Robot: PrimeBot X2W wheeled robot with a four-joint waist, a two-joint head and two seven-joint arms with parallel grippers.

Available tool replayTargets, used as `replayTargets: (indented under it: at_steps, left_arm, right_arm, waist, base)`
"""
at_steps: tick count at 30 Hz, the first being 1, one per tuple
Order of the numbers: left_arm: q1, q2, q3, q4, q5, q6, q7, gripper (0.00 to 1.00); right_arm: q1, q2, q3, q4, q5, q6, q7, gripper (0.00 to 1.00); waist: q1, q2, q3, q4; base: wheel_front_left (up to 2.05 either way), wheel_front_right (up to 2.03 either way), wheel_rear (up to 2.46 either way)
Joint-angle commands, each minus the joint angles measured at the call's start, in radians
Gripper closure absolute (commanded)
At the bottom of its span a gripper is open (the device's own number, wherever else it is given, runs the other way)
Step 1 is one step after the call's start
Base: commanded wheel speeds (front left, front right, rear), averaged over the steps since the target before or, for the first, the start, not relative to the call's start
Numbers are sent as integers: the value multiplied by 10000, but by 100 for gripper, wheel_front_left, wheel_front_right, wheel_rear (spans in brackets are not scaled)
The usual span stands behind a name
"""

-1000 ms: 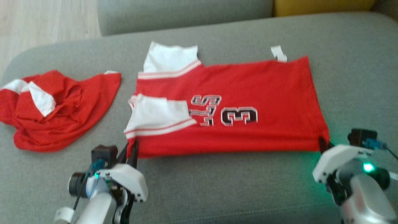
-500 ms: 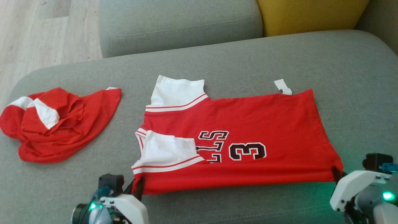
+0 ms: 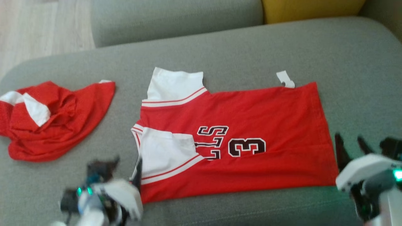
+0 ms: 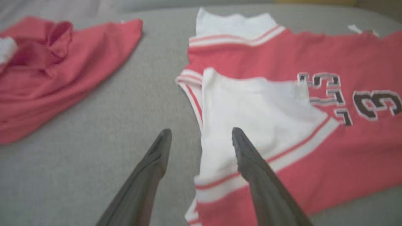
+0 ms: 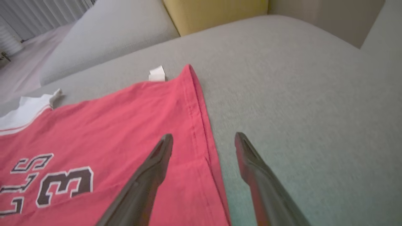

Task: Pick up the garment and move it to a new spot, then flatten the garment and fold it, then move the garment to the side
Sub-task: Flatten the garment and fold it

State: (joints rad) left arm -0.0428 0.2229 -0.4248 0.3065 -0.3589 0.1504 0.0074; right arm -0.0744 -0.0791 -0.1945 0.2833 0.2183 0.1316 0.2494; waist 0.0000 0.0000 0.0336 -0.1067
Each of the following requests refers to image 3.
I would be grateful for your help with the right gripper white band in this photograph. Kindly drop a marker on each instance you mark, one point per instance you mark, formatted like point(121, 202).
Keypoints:
point(361, 169)

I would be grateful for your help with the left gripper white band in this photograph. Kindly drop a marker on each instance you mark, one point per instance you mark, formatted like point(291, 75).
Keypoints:
point(125, 194)

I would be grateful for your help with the red shorts white trim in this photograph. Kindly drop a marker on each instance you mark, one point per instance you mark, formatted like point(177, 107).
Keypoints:
point(62, 125)

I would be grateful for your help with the red white basketball jersey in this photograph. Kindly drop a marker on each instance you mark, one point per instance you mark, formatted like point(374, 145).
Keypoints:
point(267, 119)

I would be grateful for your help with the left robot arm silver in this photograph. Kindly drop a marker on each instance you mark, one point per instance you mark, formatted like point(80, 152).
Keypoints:
point(91, 213)

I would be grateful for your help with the yellow sofa back cushion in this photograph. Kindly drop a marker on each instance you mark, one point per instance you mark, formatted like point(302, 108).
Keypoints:
point(314, 9)

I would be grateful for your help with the grey fabric sofa ottoman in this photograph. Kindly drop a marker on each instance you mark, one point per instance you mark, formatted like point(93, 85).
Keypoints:
point(220, 53)

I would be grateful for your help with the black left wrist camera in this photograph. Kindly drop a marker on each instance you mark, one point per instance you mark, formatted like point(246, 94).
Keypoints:
point(97, 169)

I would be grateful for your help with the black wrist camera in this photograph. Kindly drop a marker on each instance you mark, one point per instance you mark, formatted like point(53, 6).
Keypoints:
point(97, 169)
point(391, 147)

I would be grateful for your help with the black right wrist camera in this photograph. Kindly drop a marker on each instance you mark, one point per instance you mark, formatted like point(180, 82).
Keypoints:
point(391, 147)

